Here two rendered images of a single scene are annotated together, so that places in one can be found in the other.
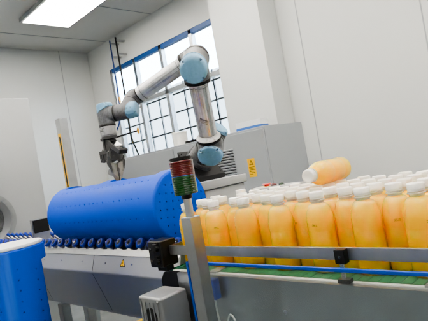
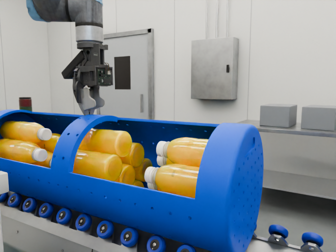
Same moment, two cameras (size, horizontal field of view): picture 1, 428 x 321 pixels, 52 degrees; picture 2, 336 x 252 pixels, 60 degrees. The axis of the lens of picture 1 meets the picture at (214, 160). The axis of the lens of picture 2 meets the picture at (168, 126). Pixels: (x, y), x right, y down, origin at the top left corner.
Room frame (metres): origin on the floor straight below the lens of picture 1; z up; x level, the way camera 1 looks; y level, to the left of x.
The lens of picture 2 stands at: (2.87, 0.47, 1.31)
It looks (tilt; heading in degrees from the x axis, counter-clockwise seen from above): 8 degrees down; 167
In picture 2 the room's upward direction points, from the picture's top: straight up
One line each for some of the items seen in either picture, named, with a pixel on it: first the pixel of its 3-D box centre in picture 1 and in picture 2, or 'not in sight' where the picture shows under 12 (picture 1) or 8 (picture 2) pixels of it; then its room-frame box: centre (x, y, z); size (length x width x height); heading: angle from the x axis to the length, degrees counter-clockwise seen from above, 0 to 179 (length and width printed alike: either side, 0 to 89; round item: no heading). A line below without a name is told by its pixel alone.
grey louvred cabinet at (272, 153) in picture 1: (204, 218); not in sight; (4.19, 0.18, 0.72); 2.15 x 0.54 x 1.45; 45
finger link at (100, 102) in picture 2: (111, 172); (96, 103); (1.99, 0.47, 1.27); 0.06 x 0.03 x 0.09; 46
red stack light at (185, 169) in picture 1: (181, 168); (25, 102); (1.16, 0.09, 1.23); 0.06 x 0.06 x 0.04
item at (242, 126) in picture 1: (251, 125); not in sight; (3.61, -0.36, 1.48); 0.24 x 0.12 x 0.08; 53
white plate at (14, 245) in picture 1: (7, 246); not in sight; (1.84, 0.92, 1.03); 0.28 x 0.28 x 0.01
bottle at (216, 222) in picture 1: (218, 235); not in sight; (1.42, 0.03, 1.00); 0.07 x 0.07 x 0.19
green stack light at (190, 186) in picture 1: (185, 185); (25, 111); (1.16, 0.09, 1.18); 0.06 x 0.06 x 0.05
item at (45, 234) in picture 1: (41, 231); not in sight; (2.60, 1.08, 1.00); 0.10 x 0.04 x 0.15; 136
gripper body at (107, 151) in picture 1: (110, 149); (92, 66); (2.01, 0.46, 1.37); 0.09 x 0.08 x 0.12; 46
